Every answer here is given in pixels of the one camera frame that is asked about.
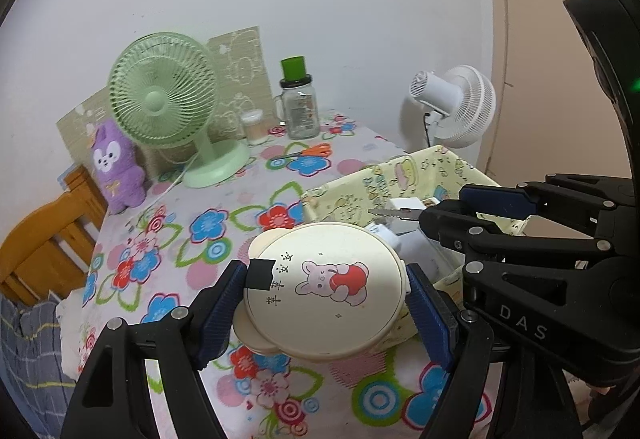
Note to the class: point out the wooden chair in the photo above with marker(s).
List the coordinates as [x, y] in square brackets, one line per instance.
[45, 229]

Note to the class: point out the white plug adapter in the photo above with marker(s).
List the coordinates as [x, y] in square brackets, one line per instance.
[405, 204]
[380, 233]

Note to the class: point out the beige patterned board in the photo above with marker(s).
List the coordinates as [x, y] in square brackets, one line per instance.
[240, 64]

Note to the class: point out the metal nail clipper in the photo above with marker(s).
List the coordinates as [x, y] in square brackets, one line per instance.
[395, 213]

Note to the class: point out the blue plaid blanket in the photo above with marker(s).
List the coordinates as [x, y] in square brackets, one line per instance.
[30, 359]

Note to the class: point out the orange scissors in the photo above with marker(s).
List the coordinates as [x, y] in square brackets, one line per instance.
[317, 150]

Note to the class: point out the cotton swab container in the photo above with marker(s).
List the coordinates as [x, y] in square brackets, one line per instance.
[253, 131]

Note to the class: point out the yellow printed storage box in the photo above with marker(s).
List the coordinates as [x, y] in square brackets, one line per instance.
[350, 199]

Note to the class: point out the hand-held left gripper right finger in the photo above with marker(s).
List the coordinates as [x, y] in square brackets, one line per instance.
[430, 319]

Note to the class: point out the green desk fan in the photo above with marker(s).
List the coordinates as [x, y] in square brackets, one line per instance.
[160, 99]

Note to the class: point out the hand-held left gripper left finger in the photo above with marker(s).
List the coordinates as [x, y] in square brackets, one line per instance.
[220, 314]

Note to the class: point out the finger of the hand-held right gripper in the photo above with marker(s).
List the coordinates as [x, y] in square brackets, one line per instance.
[465, 231]
[495, 200]

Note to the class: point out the round cream mirror case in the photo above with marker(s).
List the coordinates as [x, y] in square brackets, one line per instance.
[325, 319]

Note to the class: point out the white standing fan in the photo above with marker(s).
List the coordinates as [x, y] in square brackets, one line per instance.
[440, 91]

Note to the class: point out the beige door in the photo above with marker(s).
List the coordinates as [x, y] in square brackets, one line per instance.
[540, 69]

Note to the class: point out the purple plush toy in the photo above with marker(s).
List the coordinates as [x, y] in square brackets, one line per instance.
[117, 179]

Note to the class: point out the glass jar with green lid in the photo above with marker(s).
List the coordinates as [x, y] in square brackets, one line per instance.
[300, 114]

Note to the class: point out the white charger box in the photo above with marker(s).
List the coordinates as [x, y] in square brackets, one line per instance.
[415, 254]

